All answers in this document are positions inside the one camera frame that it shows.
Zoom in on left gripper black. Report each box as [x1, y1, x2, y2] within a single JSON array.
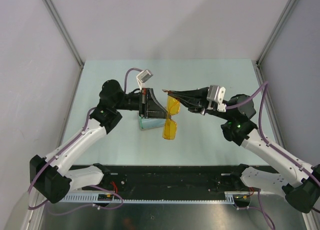
[[114, 88, 171, 120]]

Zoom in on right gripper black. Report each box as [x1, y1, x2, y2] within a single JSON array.
[[168, 86, 233, 121]]

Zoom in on grey glasses case green lining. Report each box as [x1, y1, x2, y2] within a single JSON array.
[[137, 113, 166, 130]]

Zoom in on light blue cleaning cloth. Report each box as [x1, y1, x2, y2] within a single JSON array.
[[140, 118, 166, 130]]

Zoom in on yellow sunglasses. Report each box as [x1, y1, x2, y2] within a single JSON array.
[[162, 96, 180, 140]]

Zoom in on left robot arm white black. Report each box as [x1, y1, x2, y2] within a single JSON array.
[[28, 80, 168, 203]]

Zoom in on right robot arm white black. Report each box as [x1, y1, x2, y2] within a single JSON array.
[[165, 85, 320, 213]]

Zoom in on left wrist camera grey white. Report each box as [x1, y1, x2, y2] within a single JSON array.
[[136, 69, 153, 90]]

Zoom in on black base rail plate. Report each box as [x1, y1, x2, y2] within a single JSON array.
[[98, 165, 258, 202]]

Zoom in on right aluminium side rail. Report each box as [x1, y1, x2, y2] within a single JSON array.
[[252, 61, 287, 150]]

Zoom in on white slotted cable duct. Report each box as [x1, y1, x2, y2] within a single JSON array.
[[60, 192, 235, 204]]

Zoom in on left aluminium frame post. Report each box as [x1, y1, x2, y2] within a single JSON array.
[[42, 0, 84, 69]]

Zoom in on aluminium frame post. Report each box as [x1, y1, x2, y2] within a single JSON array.
[[255, 0, 300, 66], [42, 0, 84, 69]]

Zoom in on right aluminium frame post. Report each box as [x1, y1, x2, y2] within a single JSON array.
[[255, 0, 300, 66]]

